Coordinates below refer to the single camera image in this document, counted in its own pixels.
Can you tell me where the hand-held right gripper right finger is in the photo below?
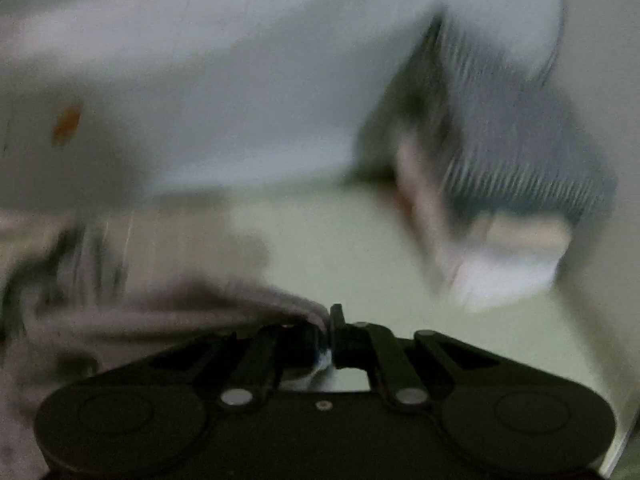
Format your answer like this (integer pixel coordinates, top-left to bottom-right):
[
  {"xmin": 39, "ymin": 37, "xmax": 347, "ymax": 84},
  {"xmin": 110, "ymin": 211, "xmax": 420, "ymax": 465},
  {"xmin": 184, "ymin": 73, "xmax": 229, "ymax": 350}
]
[{"xmin": 330, "ymin": 304, "xmax": 502, "ymax": 412}]

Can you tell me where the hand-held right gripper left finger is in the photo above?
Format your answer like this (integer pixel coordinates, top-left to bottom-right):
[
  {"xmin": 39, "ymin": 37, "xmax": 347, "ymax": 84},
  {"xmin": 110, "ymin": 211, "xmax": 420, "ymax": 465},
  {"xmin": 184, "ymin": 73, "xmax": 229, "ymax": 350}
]
[{"xmin": 146, "ymin": 321, "xmax": 332, "ymax": 413}]

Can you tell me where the grey cloth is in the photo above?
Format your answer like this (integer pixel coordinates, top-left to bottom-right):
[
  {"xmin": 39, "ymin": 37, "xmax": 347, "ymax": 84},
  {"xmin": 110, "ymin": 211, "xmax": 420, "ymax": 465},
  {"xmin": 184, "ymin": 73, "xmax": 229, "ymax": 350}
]
[{"xmin": 0, "ymin": 210, "xmax": 332, "ymax": 480}]

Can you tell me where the green grid bed sheet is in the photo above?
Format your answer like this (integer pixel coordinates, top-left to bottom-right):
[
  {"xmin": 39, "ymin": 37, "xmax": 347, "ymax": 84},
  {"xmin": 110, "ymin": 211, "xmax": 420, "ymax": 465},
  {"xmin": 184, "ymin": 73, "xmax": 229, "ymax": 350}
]
[{"xmin": 0, "ymin": 180, "xmax": 640, "ymax": 480}]

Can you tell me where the pale pink folded garment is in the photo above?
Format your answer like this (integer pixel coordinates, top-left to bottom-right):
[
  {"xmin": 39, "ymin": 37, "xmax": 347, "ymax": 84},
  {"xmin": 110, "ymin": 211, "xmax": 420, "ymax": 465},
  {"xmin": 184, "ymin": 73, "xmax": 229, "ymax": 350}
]
[{"xmin": 392, "ymin": 135, "xmax": 463, "ymax": 296}]

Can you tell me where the white folded garment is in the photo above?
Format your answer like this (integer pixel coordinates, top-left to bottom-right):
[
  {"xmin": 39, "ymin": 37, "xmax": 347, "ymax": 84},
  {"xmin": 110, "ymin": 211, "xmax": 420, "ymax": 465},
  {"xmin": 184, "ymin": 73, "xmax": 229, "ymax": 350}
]
[{"xmin": 447, "ymin": 247, "xmax": 563, "ymax": 313}]

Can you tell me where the cream folded garment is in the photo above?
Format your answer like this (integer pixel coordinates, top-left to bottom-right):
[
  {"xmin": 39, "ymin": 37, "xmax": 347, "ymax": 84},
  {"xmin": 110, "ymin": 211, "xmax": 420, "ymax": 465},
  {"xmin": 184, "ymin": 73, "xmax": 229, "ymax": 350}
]
[{"xmin": 475, "ymin": 212, "xmax": 573, "ymax": 256}]

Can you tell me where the blue white checked shirt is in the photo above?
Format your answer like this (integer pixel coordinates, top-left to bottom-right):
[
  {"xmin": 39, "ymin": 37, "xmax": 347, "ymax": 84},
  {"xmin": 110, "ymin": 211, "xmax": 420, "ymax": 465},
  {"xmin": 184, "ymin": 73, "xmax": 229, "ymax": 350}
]
[{"xmin": 352, "ymin": 12, "xmax": 618, "ymax": 231}]

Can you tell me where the white bin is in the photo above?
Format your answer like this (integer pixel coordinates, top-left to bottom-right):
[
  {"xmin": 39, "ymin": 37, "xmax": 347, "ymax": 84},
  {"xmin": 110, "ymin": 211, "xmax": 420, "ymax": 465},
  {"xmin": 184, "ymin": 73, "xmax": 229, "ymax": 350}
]
[{"xmin": 0, "ymin": 0, "xmax": 568, "ymax": 211}]

